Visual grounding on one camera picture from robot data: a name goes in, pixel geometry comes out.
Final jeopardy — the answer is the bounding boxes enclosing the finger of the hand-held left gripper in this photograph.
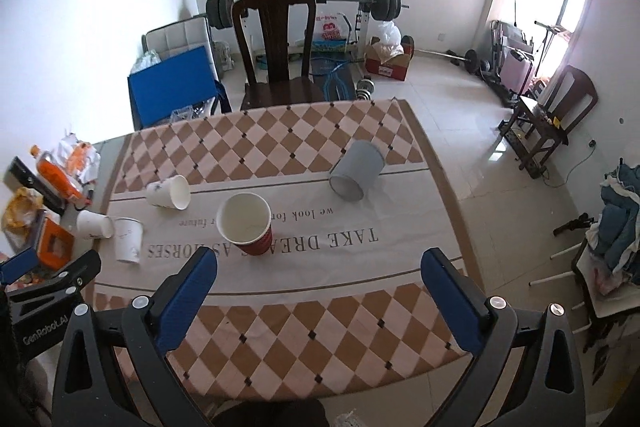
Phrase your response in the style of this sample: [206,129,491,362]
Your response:
[0,250,42,286]
[7,250,103,307]

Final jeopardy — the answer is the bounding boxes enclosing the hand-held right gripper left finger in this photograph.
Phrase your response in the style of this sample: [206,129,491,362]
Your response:
[52,247,219,427]

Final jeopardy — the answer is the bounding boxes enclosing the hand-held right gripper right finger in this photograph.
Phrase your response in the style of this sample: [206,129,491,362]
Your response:
[420,248,586,427]

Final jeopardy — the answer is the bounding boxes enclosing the grey cup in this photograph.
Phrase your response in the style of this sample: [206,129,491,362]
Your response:
[327,140,386,202]

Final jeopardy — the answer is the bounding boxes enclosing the white paper cup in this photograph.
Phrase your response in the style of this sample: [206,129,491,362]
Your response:
[76,210,116,240]
[114,217,146,264]
[146,174,192,211]

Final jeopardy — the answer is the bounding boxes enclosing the red paper cup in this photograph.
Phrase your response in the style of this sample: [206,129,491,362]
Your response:
[216,192,275,258]

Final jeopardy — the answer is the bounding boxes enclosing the orange box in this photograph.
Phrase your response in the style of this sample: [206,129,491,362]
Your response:
[35,209,76,270]

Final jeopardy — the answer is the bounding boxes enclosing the yellow snack bag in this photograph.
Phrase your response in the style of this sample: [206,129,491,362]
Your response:
[2,187,46,233]

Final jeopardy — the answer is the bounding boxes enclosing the long black box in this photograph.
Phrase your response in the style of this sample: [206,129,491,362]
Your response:
[2,156,66,215]

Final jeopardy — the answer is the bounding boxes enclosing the orange drink bottle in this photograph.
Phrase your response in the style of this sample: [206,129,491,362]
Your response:
[29,144,86,205]

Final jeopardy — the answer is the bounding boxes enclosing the white-legged chair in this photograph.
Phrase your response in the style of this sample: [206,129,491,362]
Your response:
[530,237,640,333]

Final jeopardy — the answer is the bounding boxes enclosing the checkered printed tablecloth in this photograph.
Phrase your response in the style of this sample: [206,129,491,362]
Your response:
[80,97,483,400]

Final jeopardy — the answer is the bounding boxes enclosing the white and orange snack wrappers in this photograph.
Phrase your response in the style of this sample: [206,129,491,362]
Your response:
[52,133,101,185]

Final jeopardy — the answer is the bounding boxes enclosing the person's dark trousers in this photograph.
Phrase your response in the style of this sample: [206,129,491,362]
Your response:
[212,399,331,427]

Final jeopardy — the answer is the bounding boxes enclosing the pile of clothes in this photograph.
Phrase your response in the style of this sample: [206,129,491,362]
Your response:
[587,162,640,288]

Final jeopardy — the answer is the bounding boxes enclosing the clear plastic packaging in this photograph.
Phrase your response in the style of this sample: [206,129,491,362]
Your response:
[170,104,218,122]

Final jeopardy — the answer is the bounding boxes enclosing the blue box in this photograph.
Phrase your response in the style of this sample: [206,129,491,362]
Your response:
[127,46,221,130]

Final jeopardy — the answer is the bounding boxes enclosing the pink suitcase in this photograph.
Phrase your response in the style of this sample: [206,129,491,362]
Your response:
[500,52,536,95]

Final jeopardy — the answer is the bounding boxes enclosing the brown wooden chair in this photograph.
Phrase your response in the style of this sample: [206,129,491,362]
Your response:
[499,66,598,180]

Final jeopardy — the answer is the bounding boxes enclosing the red cardboard box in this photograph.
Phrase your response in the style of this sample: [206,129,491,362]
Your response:
[365,38,415,82]

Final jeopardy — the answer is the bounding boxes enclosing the long thin barbell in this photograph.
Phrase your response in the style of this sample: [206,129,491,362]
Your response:
[415,48,481,72]

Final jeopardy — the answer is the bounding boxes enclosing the white cushioned chair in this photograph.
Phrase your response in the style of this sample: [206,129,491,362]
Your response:
[142,16,221,78]

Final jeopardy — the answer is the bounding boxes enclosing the dark wooden chair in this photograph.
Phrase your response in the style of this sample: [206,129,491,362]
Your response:
[231,0,326,112]

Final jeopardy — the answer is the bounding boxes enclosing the red and white plastic bag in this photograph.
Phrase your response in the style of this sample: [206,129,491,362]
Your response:
[314,12,351,42]

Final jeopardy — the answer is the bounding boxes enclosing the white squat rack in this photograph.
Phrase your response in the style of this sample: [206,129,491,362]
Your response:
[232,0,381,58]

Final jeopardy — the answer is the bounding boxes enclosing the barbell with black plates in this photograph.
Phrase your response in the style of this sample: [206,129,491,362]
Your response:
[206,0,413,30]

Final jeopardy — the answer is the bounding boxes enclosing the blue rope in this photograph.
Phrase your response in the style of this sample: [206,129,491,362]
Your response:
[310,57,358,100]

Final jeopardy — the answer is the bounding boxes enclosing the grey folding exercise frame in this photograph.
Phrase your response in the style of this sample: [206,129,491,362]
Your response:
[482,19,531,102]

